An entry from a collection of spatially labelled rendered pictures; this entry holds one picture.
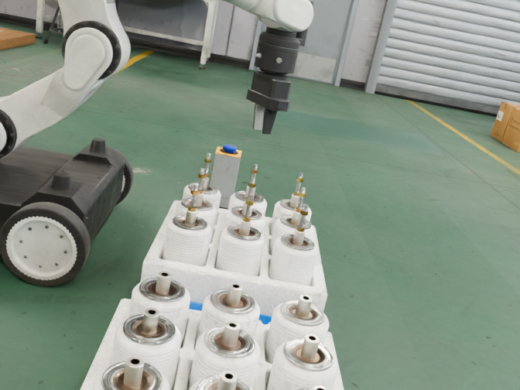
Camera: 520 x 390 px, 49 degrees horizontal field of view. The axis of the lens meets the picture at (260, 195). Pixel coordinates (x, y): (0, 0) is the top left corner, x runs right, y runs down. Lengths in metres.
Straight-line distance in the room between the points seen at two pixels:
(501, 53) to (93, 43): 5.70
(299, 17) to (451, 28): 5.40
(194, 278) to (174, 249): 0.08
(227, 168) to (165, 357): 0.83
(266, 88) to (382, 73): 5.20
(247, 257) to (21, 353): 0.48
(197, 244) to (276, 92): 0.36
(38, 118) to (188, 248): 0.58
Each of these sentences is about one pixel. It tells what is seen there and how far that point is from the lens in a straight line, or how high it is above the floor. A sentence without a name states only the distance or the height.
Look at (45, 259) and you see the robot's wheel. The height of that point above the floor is 0.07.
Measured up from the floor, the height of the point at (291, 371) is 0.25.
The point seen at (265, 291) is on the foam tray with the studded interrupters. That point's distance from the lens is 1.20.
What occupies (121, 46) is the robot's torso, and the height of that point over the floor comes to 0.55.
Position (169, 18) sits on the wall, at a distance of 6.33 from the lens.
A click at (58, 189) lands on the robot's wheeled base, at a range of 1.44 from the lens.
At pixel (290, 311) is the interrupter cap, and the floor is 0.25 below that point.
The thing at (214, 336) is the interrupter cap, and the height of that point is 0.25.
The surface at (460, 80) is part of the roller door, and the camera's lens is 6.66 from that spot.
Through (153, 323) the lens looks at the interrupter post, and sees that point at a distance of 0.85.
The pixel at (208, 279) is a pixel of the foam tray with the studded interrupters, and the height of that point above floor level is 0.17.
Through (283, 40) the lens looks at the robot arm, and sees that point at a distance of 1.21.
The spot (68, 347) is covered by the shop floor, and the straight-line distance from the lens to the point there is 1.26.
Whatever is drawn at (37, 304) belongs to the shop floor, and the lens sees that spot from 1.39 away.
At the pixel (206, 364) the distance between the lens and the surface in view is 0.84.
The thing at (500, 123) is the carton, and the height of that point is 0.13.
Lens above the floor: 0.73
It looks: 19 degrees down
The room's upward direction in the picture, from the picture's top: 11 degrees clockwise
